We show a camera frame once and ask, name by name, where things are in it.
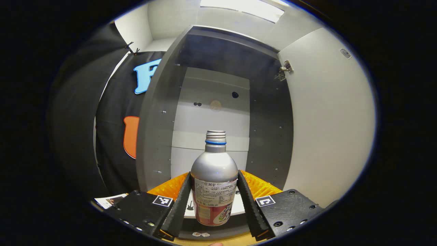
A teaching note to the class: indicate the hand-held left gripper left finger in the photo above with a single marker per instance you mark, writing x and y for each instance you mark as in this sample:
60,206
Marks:
177,212

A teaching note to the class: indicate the dark grey cabinet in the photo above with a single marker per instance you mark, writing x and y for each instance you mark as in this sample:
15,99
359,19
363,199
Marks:
211,116

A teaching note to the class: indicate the silver bottle with label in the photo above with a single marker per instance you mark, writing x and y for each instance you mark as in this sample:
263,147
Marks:
214,171

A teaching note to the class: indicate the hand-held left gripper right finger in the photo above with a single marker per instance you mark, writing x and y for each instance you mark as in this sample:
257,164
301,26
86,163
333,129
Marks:
251,212

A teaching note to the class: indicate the ceiling light panel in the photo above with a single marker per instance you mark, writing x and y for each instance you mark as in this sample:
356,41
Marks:
245,7

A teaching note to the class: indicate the beige cabinet door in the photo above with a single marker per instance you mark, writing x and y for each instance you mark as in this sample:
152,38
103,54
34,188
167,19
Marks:
327,130

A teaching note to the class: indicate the black backdrop cloth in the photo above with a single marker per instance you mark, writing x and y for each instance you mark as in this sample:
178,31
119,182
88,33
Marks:
82,119

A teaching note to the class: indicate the white book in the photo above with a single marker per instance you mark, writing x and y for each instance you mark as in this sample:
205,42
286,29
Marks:
109,201

